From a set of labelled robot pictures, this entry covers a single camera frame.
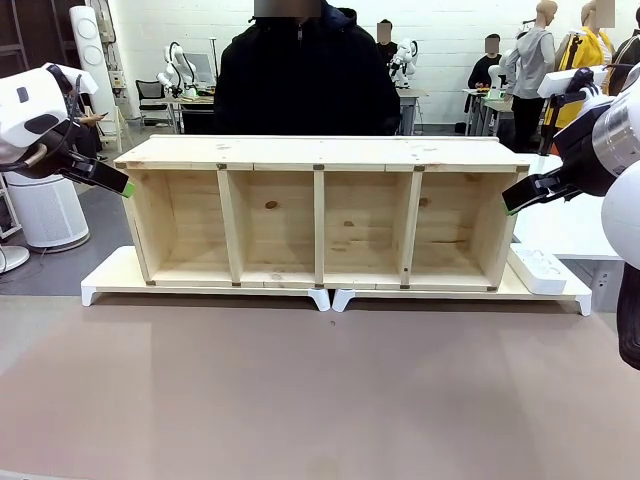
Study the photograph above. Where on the mannequin in dark jacket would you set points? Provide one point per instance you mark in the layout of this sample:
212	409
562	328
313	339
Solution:
627	55

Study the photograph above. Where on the wooden riser with white legs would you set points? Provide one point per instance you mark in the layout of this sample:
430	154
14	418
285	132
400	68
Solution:
510	287
115	277

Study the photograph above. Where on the seated person holding phone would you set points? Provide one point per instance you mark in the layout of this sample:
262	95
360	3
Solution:
87	127

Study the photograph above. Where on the white side table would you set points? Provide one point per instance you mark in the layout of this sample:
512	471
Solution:
560	230

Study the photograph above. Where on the mannequin in yellow jacket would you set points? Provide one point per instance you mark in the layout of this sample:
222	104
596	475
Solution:
585	50

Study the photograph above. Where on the mannequin in gray hoodie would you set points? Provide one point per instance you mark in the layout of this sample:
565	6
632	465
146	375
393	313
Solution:
535	60

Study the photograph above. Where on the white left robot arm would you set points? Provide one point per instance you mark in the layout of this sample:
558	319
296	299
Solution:
20	107

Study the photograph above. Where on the pine wooden four-compartment shelf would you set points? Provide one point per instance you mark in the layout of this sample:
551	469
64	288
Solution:
320	152

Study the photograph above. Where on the gray background table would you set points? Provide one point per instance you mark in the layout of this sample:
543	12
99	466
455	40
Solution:
482	102
412	102

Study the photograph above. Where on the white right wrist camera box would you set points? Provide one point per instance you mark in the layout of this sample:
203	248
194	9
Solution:
560	82

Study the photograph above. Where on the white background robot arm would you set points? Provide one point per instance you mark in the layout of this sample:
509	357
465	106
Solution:
175	65
404	57

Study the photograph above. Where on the white power strip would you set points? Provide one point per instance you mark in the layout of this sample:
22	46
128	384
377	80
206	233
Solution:
537	270

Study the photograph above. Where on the seated background person in black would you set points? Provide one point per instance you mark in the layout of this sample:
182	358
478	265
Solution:
485	67

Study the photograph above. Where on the white tower air conditioner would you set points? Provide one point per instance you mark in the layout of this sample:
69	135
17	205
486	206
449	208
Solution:
90	55

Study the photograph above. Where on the background desk with black panel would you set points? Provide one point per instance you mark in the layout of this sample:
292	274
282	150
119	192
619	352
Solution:
197	117

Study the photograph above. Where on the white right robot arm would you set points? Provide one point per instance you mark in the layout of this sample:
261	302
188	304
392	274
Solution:
620	215

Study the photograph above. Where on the white cylindrical air purifier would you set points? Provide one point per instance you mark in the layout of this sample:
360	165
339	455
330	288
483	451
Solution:
47	210

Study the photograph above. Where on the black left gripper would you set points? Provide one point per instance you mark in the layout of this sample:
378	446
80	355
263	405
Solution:
47	155

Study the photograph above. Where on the person in black hoodie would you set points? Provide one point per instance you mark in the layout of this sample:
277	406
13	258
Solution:
305	85

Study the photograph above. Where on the white round fan base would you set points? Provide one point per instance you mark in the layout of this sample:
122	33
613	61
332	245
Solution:
11	257

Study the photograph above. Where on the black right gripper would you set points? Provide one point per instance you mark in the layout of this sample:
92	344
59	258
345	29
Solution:
587	160

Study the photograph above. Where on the black mesh office chair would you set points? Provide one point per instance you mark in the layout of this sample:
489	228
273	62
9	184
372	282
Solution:
150	95

